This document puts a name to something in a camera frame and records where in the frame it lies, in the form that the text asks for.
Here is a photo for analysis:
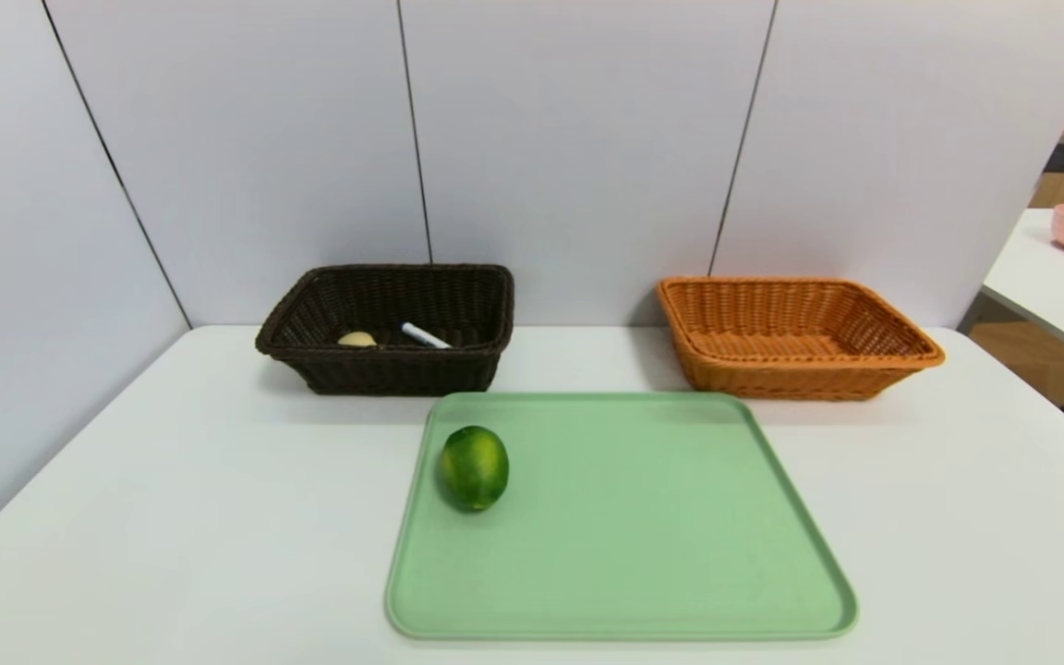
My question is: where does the green lime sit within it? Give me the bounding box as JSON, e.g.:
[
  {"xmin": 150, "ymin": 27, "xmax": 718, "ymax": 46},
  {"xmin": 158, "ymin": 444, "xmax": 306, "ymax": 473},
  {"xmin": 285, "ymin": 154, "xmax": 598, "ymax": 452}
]
[{"xmin": 439, "ymin": 426, "xmax": 511, "ymax": 514}]

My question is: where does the orange wicker basket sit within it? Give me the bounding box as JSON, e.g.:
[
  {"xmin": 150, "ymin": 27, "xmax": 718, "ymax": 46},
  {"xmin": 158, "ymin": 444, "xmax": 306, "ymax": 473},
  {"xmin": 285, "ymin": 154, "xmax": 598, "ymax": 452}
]
[{"xmin": 657, "ymin": 276, "xmax": 947, "ymax": 402}]

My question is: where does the light green plastic tray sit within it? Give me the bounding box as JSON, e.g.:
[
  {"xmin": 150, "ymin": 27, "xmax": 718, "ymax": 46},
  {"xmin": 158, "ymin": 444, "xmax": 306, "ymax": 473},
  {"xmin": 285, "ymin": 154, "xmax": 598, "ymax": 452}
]
[{"xmin": 384, "ymin": 392, "xmax": 860, "ymax": 642}]

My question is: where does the dark brown wicker basket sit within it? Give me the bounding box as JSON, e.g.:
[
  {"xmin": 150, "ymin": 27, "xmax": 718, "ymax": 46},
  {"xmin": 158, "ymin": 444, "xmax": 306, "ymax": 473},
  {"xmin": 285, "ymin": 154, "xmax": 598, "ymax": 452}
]
[{"xmin": 255, "ymin": 264, "xmax": 515, "ymax": 397}]

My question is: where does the white marker with blue cap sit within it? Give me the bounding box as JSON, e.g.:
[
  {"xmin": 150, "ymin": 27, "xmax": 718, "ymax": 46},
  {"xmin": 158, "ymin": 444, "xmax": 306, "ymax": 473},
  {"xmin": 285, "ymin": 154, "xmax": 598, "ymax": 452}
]
[{"xmin": 401, "ymin": 322, "xmax": 453, "ymax": 350}]

